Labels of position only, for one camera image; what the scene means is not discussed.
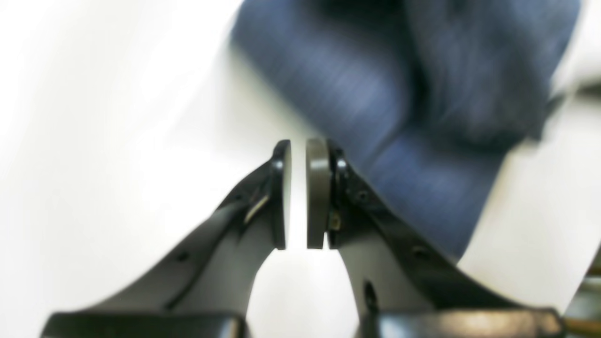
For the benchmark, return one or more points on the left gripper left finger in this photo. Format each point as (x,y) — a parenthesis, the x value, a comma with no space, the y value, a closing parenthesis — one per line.
(202,288)

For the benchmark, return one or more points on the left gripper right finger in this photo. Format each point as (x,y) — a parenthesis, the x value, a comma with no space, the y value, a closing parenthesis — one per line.
(403,287)

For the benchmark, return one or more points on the navy blue T-shirt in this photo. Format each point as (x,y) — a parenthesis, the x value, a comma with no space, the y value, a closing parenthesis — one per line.
(425,97)

